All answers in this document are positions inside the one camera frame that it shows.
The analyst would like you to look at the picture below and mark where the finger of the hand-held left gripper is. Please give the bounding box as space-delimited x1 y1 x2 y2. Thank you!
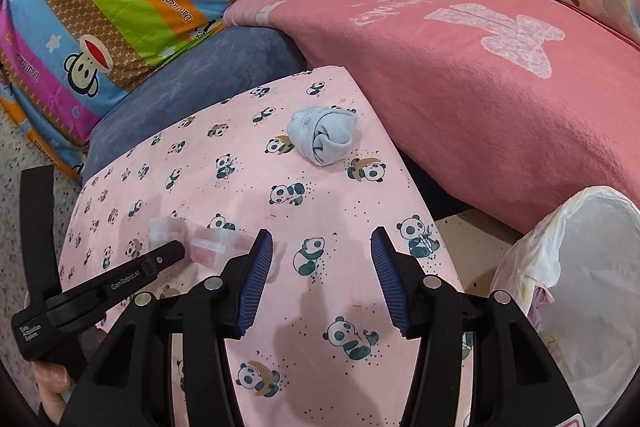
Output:
106 240 185 304

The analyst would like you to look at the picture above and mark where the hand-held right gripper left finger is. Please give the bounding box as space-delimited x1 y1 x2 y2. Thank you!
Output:
57 229 275 427

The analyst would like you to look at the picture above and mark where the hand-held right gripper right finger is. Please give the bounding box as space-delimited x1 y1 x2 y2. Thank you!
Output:
370 228 585 427

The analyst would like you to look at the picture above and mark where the clear red-printed plastic wrapper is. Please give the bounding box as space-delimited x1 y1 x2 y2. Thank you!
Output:
190 227 252 266

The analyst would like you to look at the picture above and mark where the purple cloth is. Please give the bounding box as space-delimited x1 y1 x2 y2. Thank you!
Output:
530 284 557 324

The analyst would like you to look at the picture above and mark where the white plastic bag bin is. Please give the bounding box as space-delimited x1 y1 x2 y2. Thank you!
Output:
490 186 640 427

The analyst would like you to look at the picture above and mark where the person's left hand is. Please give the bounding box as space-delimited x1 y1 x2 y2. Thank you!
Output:
32 359 76 423

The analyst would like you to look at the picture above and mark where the pink panda-print sheet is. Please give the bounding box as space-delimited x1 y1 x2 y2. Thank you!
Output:
59 66 494 427

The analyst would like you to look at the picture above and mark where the rolled light blue sock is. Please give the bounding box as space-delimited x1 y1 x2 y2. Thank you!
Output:
287 105 357 166

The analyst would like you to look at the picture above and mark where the pink bow-print blanket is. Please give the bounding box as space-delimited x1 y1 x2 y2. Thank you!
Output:
222 0 640 234

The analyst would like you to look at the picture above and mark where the blue-grey cushion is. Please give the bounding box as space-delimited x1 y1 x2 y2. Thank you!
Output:
80 27 309 180

